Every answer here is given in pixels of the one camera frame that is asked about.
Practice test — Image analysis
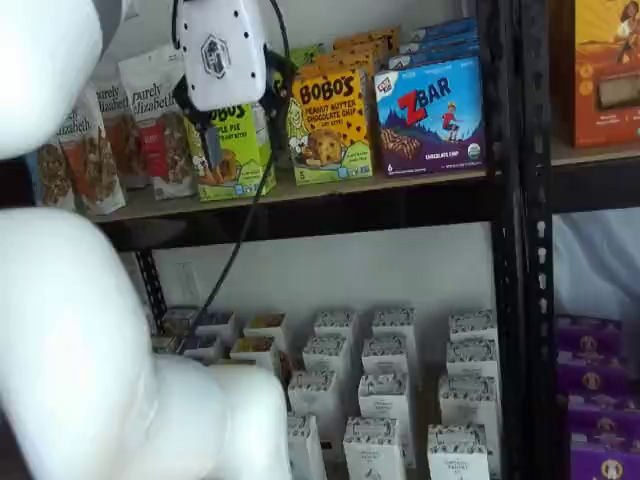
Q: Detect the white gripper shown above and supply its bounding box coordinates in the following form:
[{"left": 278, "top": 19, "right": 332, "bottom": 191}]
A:
[{"left": 174, "top": 0, "right": 297, "bottom": 172}]

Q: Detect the green Bobo's apple pie box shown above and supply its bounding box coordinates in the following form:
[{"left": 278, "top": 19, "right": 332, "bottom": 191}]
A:
[
  {"left": 184, "top": 97, "right": 277, "bottom": 202},
  {"left": 269, "top": 43, "right": 327, "bottom": 101}
]

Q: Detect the black metal shelf unit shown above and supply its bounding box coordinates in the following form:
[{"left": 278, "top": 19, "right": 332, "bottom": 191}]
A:
[
  {"left": 0, "top": 0, "right": 526, "bottom": 480},
  {"left": 519, "top": 0, "right": 640, "bottom": 480}
]

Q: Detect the blue ZBar box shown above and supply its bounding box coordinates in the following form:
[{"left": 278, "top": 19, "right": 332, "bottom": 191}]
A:
[
  {"left": 373, "top": 55, "right": 486, "bottom": 176},
  {"left": 399, "top": 30, "right": 480, "bottom": 54},
  {"left": 388, "top": 43, "right": 482, "bottom": 69},
  {"left": 410, "top": 17, "right": 479, "bottom": 41}
]

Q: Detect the large orange snack box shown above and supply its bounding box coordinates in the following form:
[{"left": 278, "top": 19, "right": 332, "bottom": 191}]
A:
[{"left": 557, "top": 0, "right": 640, "bottom": 149}]

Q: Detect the purple snack box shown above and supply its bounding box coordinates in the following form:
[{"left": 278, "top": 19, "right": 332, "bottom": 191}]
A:
[
  {"left": 555, "top": 349, "right": 630, "bottom": 396},
  {"left": 567, "top": 392, "right": 640, "bottom": 441},
  {"left": 569, "top": 434, "right": 640, "bottom": 480},
  {"left": 555, "top": 313, "right": 624, "bottom": 354}
]

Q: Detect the Purely Elizabeth granola bag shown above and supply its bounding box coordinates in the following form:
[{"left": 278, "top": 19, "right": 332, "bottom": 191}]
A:
[
  {"left": 118, "top": 45, "right": 197, "bottom": 200},
  {"left": 94, "top": 79, "right": 151, "bottom": 190},
  {"left": 58, "top": 92, "right": 127, "bottom": 215},
  {"left": 27, "top": 142, "right": 76, "bottom": 209}
]

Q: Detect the small white blue-top carton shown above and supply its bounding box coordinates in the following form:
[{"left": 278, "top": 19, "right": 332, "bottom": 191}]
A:
[
  {"left": 197, "top": 310, "right": 236, "bottom": 341},
  {"left": 184, "top": 334, "right": 224, "bottom": 364}
]

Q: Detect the small white yellow-top carton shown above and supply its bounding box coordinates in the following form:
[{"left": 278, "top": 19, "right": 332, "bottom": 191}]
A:
[
  {"left": 230, "top": 335, "right": 281, "bottom": 374},
  {"left": 244, "top": 312, "right": 289, "bottom": 347}
]

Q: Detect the small white dark-top carton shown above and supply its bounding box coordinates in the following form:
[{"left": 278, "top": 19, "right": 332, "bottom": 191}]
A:
[
  {"left": 149, "top": 334, "right": 181, "bottom": 356},
  {"left": 162, "top": 307, "right": 199, "bottom": 336}
]

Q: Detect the white patterned carton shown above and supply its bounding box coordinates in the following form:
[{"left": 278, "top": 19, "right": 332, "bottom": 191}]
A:
[
  {"left": 372, "top": 307, "right": 417, "bottom": 344},
  {"left": 288, "top": 369, "right": 344, "bottom": 441},
  {"left": 357, "top": 372, "right": 417, "bottom": 469},
  {"left": 438, "top": 374, "right": 501, "bottom": 476},
  {"left": 448, "top": 309, "right": 499, "bottom": 346},
  {"left": 313, "top": 309, "right": 359, "bottom": 341},
  {"left": 362, "top": 335, "right": 415, "bottom": 379},
  {"left": 427, "top": 423, "right": 490, "bottom": 480},
  {"left": 445, "top": 338, "right": 500, "bottom": 381},
  {"left": 343, "top": 415, "right": 401, "bottom": 480},
  {"left": 302, "top": 334, "right": 354, "bottom": 376},
  {"left": 287, "top": 413, "right": 329, "bottom": 480}
]

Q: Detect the white plastic sheet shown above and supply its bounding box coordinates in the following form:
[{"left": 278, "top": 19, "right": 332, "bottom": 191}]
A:
[{"left": 552, "top": 209, "right": 640, "bottom": 321}]

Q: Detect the black cable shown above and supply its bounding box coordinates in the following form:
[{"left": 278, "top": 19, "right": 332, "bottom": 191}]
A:
[{"left": 169, "top": 0, "right": 294, "bottom": 346}]

